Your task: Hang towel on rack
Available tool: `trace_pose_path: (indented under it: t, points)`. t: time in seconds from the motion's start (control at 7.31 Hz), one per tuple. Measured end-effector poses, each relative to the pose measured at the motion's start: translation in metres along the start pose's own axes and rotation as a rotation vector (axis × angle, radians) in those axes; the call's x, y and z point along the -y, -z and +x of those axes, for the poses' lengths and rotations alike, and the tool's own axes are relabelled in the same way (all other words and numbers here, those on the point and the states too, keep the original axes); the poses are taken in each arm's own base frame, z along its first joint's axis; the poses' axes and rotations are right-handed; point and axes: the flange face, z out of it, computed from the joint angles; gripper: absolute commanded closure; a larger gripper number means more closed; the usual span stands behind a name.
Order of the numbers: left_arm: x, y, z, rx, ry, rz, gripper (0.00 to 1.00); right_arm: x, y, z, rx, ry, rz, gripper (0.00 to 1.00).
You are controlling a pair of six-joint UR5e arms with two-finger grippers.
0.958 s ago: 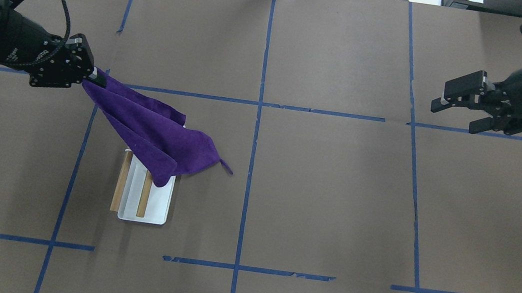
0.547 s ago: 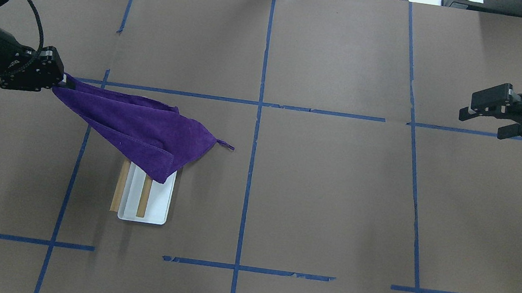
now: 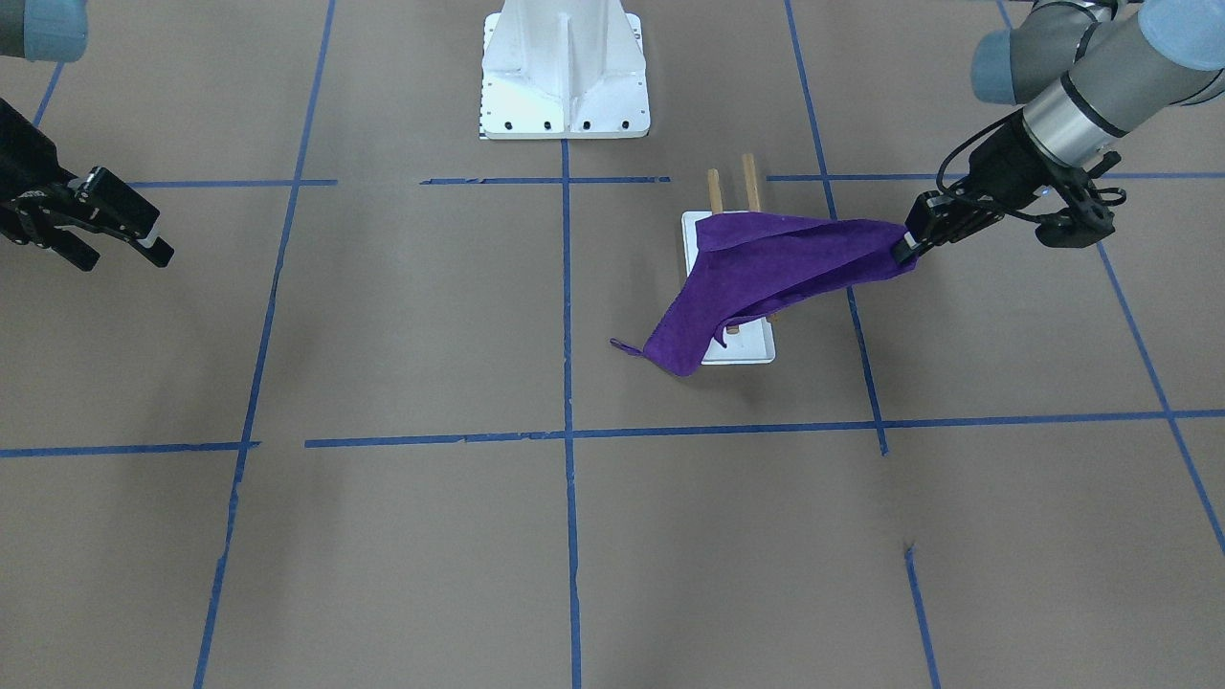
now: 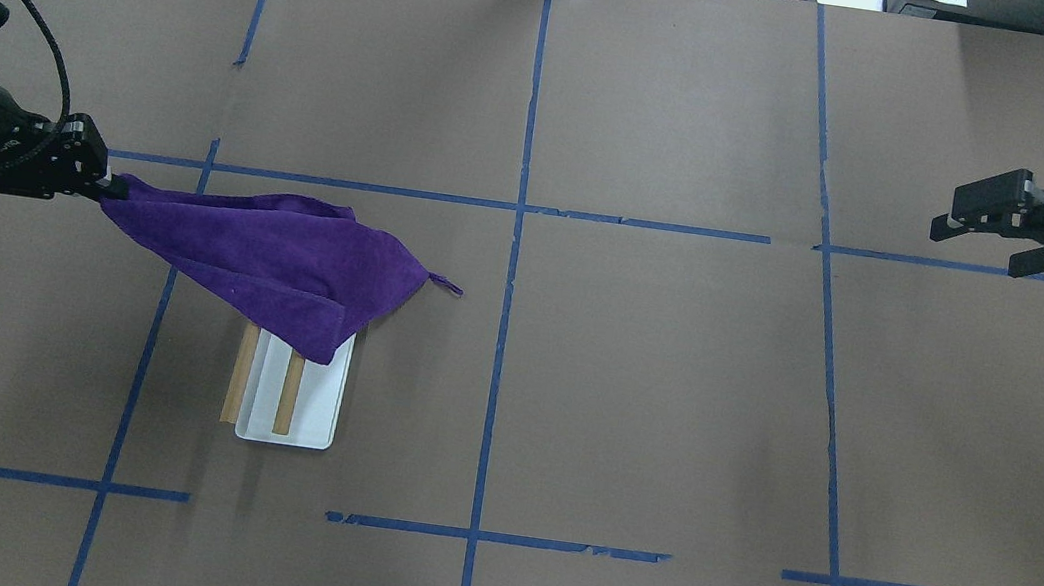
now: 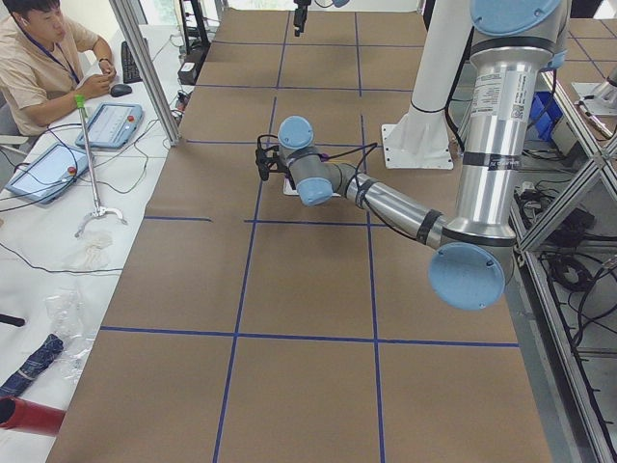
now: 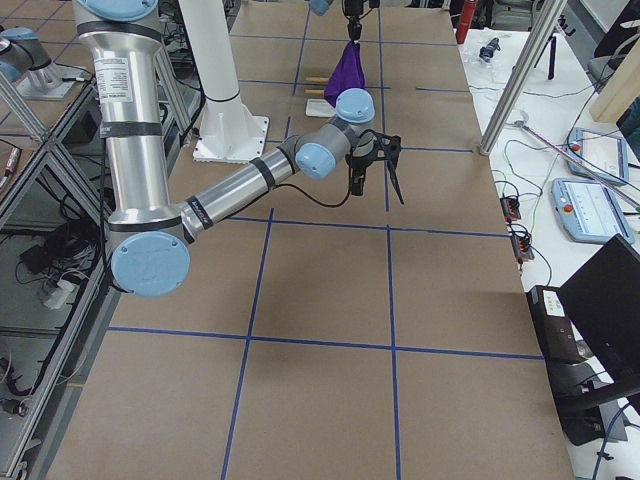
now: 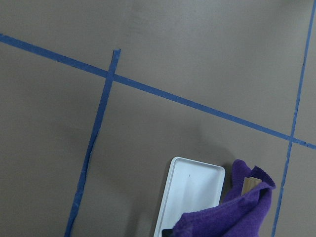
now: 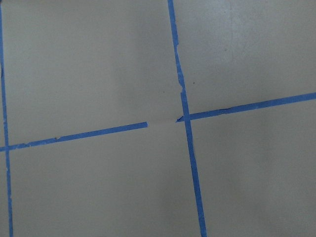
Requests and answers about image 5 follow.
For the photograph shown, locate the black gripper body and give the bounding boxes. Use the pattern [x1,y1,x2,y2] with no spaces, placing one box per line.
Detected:
[294,0,309,11]

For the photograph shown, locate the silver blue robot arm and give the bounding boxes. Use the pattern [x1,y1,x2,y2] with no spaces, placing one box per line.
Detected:
[293,0,349,37]
[256,1,571,311]

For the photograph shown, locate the white wooden towel rack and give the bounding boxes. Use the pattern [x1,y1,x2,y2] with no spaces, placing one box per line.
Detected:
[288,154,355,205]

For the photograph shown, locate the black power adapter box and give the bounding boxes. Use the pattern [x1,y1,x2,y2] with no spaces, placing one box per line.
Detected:
[177,62,197,86]

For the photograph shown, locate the black keyboard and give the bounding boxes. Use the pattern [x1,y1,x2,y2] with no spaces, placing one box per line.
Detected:
[121,41,142,84]

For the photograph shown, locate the black computer mouse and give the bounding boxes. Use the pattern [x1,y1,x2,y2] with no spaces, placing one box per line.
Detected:
[110,84,133,97]

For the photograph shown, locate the upper blue teach pendant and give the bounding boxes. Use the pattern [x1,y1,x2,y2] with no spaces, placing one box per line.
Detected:
[79,102,144,150]

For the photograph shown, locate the blue teach pendant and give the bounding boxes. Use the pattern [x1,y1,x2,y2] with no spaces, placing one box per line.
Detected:
[6,143,88,204]
[79,102,144,150]

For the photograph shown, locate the metal reacher grabber tool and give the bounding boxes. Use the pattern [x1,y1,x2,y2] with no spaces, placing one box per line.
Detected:
[74,94,127,238]

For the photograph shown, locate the seated man beige shirt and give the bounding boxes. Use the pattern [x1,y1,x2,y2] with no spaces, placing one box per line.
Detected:
[1,1,117,137]

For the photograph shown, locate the blue plastic storage bin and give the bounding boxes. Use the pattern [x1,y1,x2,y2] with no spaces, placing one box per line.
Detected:
[529,91,563,141]

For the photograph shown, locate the lower blue teach pendant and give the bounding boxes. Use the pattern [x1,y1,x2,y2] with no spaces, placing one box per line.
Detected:
[6,143,88,204]

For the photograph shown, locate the crumpled clear plastic bag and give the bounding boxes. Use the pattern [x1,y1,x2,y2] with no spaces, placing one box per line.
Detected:
[44,289,95,385]

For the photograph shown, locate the folded dark blue umbrella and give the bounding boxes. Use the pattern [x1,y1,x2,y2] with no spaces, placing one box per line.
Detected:
[1,334,64,398]

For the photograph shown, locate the red cylinder tube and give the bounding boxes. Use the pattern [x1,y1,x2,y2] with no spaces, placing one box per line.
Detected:
[1,396,66,436]

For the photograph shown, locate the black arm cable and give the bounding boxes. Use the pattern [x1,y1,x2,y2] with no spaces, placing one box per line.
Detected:
[317,142,380,189]

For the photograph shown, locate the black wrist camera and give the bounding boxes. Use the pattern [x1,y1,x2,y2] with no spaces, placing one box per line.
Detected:
[255,134,280,181]

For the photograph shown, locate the aluminium frame post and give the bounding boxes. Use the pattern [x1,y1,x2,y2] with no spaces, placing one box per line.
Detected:
[109,0,180,147]

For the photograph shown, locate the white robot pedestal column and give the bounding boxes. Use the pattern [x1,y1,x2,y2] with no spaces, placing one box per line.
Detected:
[382,0,472,170]

